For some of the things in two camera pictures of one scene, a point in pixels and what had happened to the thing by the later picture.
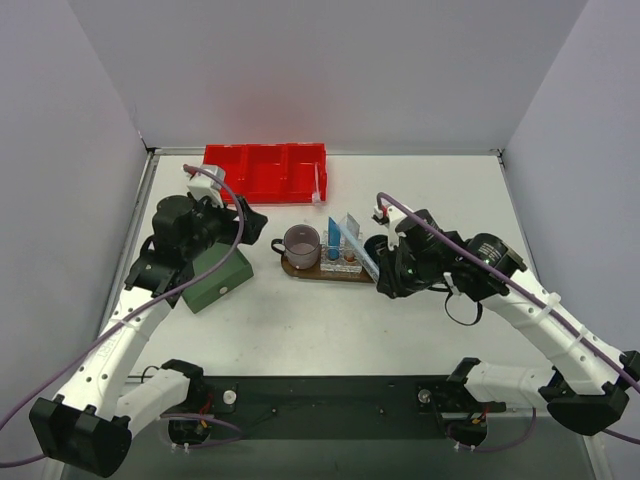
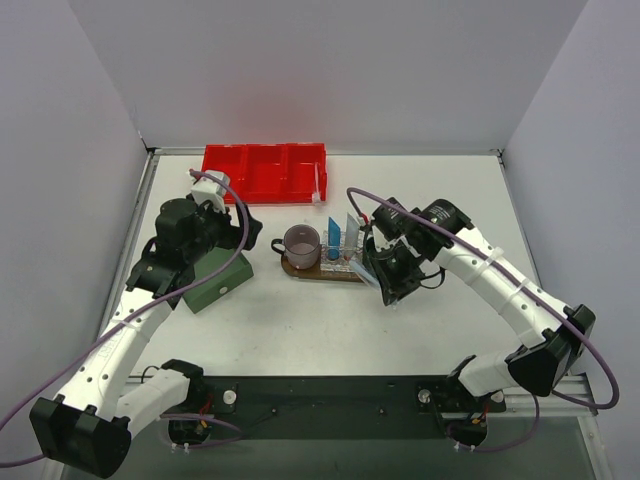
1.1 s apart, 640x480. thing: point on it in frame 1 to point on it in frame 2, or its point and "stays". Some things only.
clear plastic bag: (341, 251) stays
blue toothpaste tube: (334, 240) stays
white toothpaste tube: (354, 228) stays
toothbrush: (364, 256) to (368, 277)
